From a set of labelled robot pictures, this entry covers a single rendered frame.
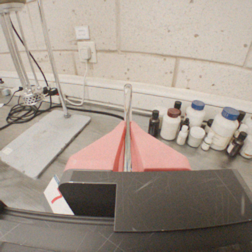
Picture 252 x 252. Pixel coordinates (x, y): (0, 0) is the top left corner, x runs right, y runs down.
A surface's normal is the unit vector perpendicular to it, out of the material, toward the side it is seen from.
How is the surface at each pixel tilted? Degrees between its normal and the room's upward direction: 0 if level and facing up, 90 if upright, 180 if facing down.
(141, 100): 90
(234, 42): 90
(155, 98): 90
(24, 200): 0
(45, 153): 0
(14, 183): 0
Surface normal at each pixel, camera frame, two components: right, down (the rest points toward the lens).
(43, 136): 0.00, -0.79
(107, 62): -0.34, 0.58
